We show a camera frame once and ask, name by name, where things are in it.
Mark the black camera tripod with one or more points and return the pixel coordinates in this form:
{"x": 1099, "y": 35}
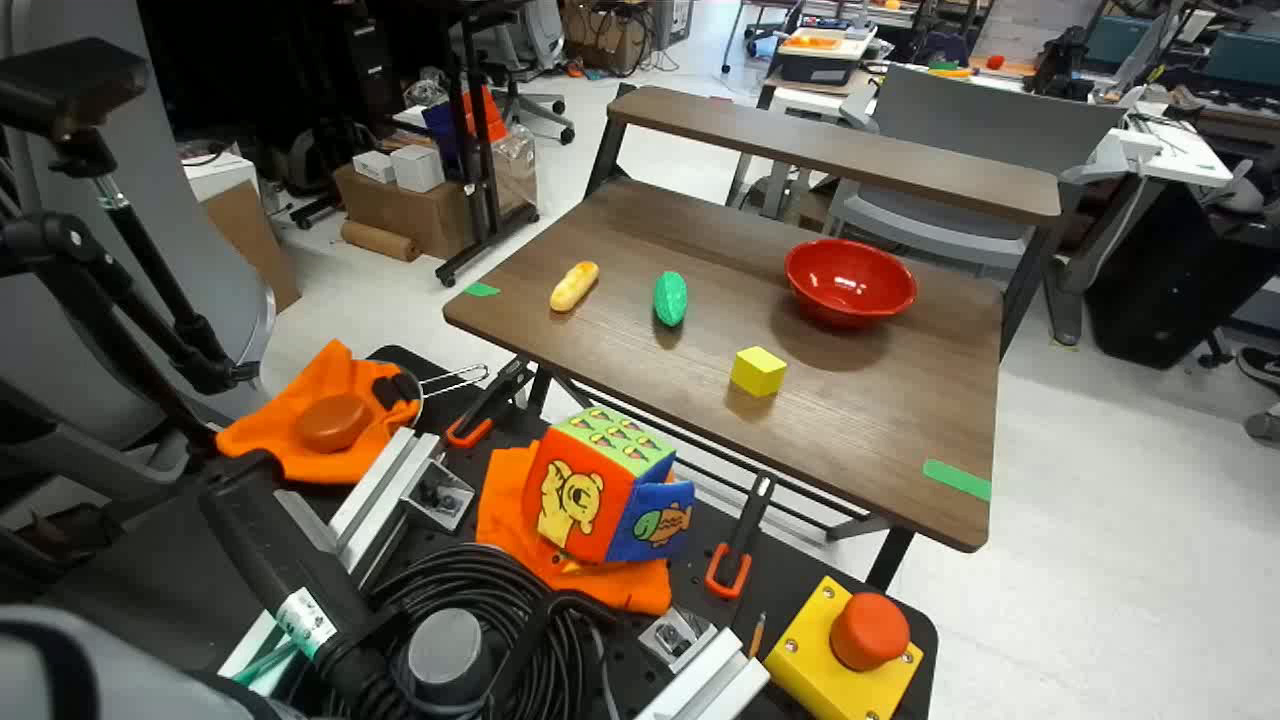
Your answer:
{"x": 101, "y": 264}

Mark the printed marker tag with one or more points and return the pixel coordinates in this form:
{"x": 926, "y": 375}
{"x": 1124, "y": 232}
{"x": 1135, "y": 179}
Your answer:
{"x": 678, "y": 636}
{"x": 436, "y": 493}

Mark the yellow cube block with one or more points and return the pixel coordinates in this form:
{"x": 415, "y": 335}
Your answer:
{"x": 756, "y": 375}

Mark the black computer tower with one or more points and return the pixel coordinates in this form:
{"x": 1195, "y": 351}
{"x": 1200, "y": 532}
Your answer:
{"x": 1157, "y": 282}

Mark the red plastic bowl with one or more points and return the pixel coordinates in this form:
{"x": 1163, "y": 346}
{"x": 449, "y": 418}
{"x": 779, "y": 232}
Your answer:
{"x": 850, "y": 282}

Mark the long aluminium profile bar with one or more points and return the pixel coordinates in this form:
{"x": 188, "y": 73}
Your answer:
{"x": 386, "y": 488}

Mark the small green tape piece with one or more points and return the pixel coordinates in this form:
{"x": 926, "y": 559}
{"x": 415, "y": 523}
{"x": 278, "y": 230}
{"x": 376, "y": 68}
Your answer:
{"x": 483, "y": 291}

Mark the orange cloth with crumpled edge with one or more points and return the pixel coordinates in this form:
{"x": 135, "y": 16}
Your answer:
{"x": 273, "y": 430}

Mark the yellow emergency stop button box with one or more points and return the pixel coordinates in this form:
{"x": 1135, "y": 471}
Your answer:
{"x": 843, "y": 654}

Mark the green oval toy object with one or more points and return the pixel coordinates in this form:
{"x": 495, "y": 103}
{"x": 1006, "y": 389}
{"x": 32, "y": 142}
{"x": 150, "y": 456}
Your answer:
{"x": 669, "y": 298}

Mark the grey round knob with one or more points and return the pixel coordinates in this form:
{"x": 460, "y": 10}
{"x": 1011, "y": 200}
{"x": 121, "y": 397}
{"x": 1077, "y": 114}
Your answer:
{"x": 445, "y": 658}

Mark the cardboard box with white lid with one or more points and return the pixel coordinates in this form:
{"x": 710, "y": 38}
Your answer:
{"x": 245, "y": 226}

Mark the long green tape strip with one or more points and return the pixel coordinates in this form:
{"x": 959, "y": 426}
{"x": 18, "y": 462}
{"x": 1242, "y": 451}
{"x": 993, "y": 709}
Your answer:
{"x": 959, "y": 478}

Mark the black metal stand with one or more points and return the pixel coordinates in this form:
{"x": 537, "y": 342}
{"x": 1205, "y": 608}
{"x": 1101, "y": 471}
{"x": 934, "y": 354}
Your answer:
{"x": 483, "y": 163}

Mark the dark wooden table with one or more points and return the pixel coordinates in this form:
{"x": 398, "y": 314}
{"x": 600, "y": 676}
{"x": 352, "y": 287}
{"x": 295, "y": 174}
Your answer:
{"x": 854, "y": 401}

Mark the short aluminium profile bar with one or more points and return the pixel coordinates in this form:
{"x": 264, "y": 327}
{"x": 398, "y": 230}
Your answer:
{"x": 705, "y": 676}

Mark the grey office chair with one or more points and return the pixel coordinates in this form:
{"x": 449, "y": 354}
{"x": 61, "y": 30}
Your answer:
{"x": 967, "y": 167}

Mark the open cardboard box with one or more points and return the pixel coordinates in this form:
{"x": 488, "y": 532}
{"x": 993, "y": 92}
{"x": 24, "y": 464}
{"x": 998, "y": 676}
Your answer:
{"x": 415, "y": 212}

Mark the colourful soft picture cube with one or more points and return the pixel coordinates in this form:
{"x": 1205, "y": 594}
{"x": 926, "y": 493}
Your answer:
{"x": 600, "y": 488}

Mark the orange black bar clamp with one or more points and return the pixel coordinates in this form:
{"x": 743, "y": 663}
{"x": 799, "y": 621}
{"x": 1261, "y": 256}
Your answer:
{"x": 479, "y": 418}
{"x": 735, "y": 559}

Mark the dark wooden raised shelf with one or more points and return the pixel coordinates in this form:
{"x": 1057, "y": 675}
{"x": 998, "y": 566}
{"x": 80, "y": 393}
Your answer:
{"x": 854, "y": 149}

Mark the white office desk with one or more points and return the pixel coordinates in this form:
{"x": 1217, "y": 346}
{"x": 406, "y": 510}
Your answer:
{"x": 1157, "y": 149}

